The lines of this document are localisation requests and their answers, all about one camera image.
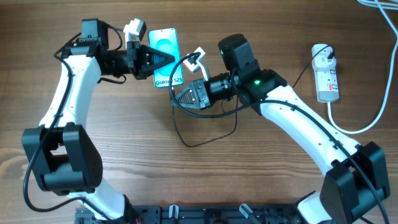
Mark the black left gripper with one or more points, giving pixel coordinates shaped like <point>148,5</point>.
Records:
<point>138,58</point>

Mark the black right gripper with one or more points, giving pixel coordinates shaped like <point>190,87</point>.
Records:
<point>203,99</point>

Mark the blue screen Galaxy smartphone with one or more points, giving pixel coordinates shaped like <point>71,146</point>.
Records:
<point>165,42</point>

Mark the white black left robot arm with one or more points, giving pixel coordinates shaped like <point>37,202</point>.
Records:
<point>62,158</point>

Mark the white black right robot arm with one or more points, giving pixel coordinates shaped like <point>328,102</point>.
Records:
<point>355,175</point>

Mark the white USB charger plug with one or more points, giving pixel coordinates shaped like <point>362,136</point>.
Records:
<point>321,62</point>

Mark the white power strip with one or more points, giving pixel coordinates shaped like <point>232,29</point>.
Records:
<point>326,83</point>

